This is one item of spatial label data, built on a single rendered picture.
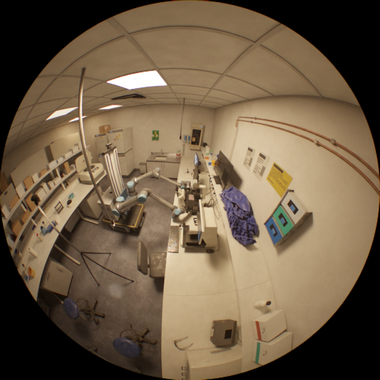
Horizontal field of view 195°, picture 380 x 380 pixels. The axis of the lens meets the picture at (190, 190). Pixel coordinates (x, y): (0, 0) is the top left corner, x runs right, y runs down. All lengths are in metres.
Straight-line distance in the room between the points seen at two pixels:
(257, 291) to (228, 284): 0.54
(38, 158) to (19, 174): 0.86
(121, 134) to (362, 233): 4.68
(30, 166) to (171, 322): 4.80
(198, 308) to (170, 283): 0.45
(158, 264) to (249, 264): 1.23
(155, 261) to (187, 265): 0.54
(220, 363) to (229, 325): 0.45
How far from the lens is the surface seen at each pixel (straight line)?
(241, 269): 1.10
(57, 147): 5.02
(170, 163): 3.84
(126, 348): 1.88
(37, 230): 3.01
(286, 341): 1.21
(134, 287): 2.32
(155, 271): 1.77
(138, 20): 0.69
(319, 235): 0.92
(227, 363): 1.37
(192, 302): 1.46
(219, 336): 1.45
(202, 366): 1.32
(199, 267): 1.51
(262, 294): 1.19
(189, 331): 1.54
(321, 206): 0.90
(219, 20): 0.65
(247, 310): 1.10
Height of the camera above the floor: 2.20
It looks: 36 degrees down
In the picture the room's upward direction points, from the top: 8 degrees clockwise
